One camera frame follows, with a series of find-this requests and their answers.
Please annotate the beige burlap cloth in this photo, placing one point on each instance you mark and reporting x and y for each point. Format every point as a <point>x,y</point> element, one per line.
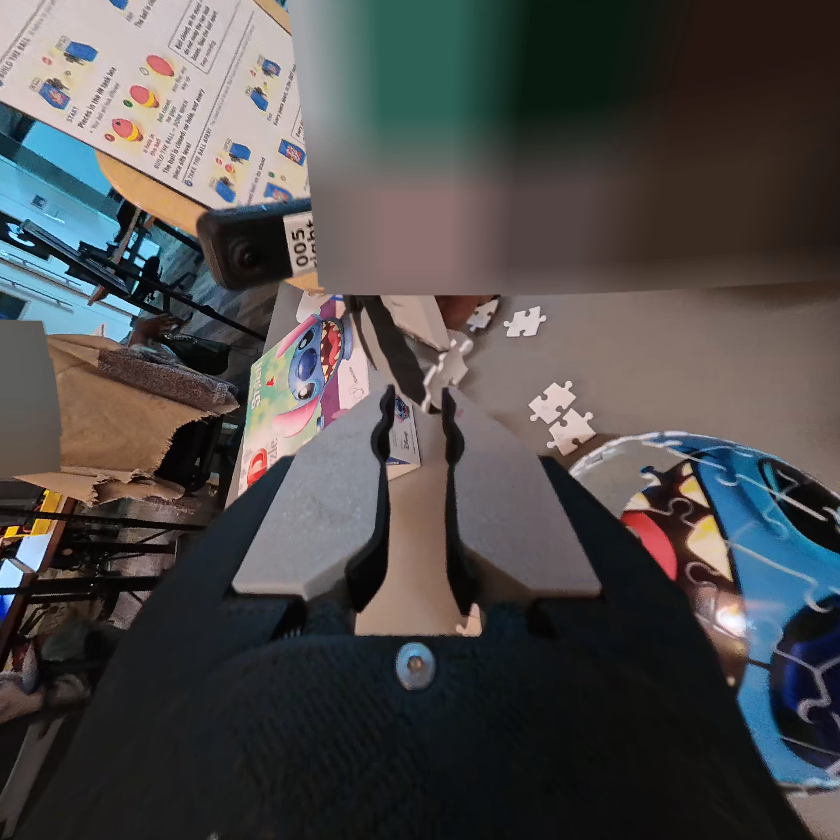
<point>111,433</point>

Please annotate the white puzzle piece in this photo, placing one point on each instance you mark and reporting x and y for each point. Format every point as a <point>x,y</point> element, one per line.
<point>571,433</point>
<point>551,401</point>
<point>482,316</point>
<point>525,321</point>
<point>449,371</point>

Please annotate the dark speckled cloth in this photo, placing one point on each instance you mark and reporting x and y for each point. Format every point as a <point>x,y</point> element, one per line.
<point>164,380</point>

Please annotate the white printed instruction sheet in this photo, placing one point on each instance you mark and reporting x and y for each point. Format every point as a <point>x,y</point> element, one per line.
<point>98,98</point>

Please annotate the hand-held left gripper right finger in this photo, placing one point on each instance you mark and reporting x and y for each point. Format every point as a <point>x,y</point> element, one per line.
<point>518,512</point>

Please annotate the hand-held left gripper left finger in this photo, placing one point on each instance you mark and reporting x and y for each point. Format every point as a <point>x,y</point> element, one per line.
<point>315,499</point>

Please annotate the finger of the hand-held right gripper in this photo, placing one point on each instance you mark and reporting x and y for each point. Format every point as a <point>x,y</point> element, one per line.
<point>394,354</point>

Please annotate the black metal stand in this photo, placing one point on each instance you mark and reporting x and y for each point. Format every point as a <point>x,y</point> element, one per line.
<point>79,262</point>

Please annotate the blue puzzle ball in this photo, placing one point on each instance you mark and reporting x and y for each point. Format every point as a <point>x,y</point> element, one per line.
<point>741,525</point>

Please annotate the wooden board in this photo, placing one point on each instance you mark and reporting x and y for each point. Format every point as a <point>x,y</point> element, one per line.
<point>151,197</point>

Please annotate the colourful cartoon puzzle box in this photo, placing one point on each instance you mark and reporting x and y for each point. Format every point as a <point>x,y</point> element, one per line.
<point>308,367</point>

